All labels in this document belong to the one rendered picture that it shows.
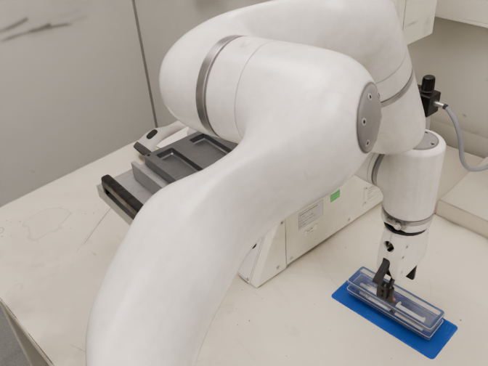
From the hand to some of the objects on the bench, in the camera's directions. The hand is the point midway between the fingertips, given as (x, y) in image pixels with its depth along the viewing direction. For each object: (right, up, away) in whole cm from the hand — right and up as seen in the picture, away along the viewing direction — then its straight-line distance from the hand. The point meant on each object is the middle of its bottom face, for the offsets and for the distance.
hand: (396, 282), depth 100 cm
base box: (-15, +14, +34) cm, 40 cm away
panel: (-38, +4, +22) cm, 44 cm away
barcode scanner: (-52, +29, +60) cm, 84 cm away
